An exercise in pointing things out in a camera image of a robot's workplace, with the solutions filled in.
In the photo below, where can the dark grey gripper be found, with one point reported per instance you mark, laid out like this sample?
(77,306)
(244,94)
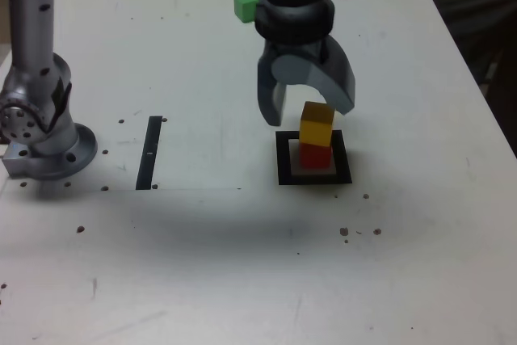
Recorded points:
(299,48)

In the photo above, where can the yellow cube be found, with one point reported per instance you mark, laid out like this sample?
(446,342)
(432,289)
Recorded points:
(316,124)

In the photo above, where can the red cube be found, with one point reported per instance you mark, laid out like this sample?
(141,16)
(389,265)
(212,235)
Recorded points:
(315,157)

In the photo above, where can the green cube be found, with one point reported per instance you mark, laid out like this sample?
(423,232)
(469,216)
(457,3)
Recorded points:
(244,6)

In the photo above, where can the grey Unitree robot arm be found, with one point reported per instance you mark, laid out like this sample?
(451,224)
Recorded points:
(32,18)

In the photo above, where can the black tape square outline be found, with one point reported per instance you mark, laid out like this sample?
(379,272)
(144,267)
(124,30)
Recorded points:
(282,159)

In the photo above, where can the black tape strip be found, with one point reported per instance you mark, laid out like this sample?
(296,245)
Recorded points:
(148,151)

